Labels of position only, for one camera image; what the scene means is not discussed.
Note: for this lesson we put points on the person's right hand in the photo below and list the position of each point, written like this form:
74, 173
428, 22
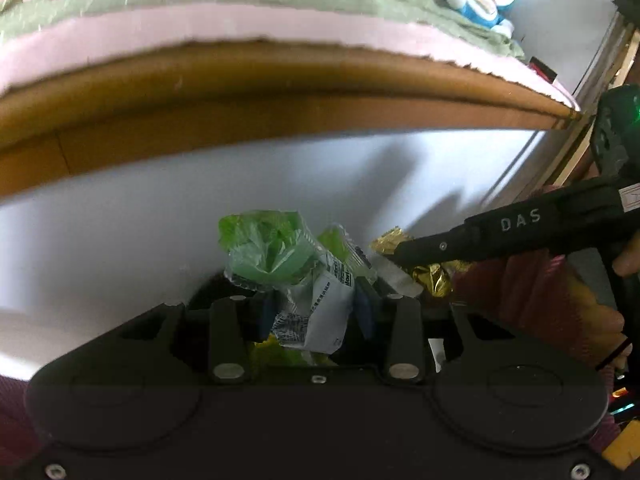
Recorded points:
631, 260

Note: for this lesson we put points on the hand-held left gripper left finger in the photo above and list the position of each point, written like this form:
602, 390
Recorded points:
265, 317

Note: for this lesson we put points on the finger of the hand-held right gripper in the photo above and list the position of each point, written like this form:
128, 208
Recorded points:
435, 250

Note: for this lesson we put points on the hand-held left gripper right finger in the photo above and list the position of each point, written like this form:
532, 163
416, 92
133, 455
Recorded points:
364, 315

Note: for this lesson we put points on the green white plastic wrapper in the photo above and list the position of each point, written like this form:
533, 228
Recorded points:
270, 255

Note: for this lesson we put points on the large yellow green foil wrapper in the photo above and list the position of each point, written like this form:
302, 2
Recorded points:
280, 352

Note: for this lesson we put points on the gold foil wrapper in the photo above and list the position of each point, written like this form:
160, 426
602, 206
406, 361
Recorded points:
435, 280

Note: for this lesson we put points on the wooden bed frame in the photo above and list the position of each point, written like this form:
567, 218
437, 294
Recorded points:
300, 95

